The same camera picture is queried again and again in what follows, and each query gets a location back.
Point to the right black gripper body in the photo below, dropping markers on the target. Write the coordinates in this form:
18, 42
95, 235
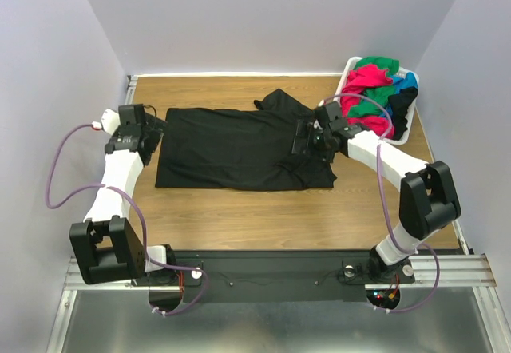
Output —
302, 136

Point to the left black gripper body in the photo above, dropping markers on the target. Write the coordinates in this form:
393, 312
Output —
155, 130

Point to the black t shirt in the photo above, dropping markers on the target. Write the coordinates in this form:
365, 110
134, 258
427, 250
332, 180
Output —
399, 104
245, 150

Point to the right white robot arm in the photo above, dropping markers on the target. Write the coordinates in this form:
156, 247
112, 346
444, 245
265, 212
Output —
428, 200

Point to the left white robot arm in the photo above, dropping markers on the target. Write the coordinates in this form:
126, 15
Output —
105, 245

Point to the green t shirt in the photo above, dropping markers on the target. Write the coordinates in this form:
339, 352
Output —
371, 77

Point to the pink t shirt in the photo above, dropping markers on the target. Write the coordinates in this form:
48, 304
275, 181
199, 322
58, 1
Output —
378, 124

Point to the black t shirt in basket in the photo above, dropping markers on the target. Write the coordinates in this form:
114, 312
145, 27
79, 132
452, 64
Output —
399, 104

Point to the white plastic laundry basket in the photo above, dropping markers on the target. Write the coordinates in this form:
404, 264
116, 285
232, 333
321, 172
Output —
401, 73

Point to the blue t shirt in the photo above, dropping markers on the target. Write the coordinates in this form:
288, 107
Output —
399, 83

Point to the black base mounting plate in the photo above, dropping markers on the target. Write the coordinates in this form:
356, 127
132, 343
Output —
275, 277

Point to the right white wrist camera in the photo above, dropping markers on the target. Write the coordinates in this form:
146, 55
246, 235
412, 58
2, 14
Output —
317, 125

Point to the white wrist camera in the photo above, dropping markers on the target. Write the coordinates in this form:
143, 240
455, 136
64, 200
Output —
109, 122
317, 125

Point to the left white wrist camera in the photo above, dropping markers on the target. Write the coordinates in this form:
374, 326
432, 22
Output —
109, 122

